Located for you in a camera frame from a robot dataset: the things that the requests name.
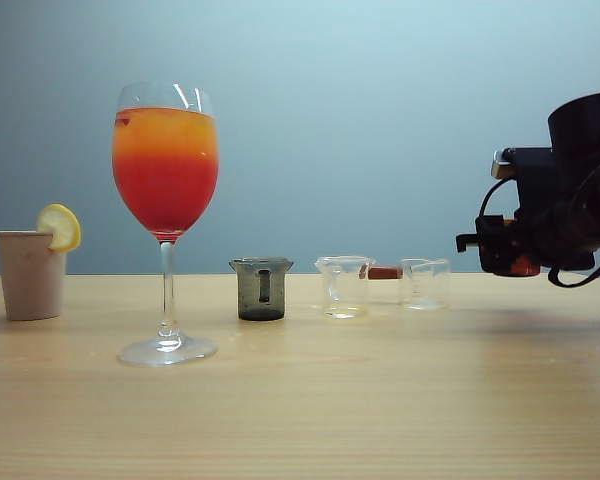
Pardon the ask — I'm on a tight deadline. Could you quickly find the tall stemmed wine glass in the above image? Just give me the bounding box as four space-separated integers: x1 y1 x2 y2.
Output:
112 83 220 368

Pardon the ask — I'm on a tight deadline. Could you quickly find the amber glass measuring cup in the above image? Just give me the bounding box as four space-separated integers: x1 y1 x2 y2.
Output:
501 217 543 278

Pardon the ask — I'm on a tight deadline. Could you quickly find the beige paper cup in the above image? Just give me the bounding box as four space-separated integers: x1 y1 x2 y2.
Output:
0 230 69 322

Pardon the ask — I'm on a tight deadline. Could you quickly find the small red-brown block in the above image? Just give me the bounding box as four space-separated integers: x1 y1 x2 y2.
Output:
359 264 405 281

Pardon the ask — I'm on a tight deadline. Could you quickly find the black camera cable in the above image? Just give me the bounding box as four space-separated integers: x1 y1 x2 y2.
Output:
478 178 600 288

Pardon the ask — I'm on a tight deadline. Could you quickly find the clear glass measuring cup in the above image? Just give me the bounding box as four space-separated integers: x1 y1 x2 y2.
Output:
398 257 452 311
313 255 377 320

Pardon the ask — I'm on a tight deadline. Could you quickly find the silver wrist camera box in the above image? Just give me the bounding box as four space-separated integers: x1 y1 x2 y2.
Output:
489 148 514 179

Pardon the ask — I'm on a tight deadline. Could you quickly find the smoky grey measuring cup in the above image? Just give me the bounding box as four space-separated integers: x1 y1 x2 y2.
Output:
228 257 295 322

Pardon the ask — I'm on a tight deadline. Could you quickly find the yellow lemon slice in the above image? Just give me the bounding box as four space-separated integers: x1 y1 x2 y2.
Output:
35 203 82 253

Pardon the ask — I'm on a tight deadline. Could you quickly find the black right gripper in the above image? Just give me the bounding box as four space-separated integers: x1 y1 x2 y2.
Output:
455 146 600 275

